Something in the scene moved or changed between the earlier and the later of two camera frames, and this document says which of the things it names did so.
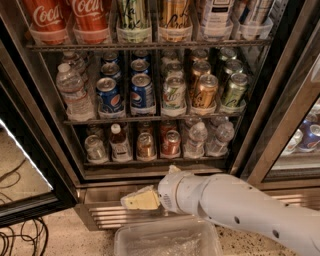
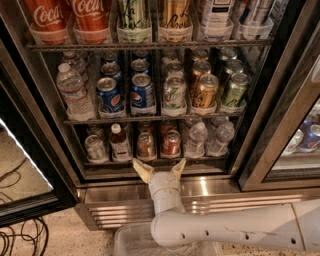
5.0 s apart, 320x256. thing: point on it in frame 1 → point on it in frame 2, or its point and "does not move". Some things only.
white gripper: (171, 192) → (164, 182)
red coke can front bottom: (171, 143) does not move
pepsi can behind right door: (311, 135) does not move
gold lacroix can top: (175, 20) does not move
